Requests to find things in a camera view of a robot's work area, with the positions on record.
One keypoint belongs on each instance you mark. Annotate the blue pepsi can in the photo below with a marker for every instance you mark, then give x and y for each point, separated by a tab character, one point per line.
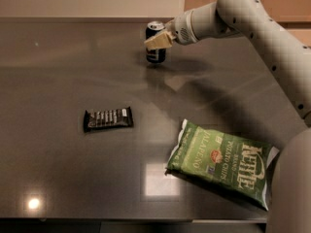
154	53

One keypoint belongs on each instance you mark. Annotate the black snack bar wrapper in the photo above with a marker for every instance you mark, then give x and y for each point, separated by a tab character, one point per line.
109	119

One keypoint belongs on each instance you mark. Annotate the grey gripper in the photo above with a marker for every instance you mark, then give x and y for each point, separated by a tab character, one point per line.
180	30

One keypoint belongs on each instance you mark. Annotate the green kettle chips bag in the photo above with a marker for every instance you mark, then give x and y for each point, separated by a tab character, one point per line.
233	162

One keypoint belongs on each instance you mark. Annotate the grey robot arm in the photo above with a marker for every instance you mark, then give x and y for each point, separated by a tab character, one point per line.
289	61

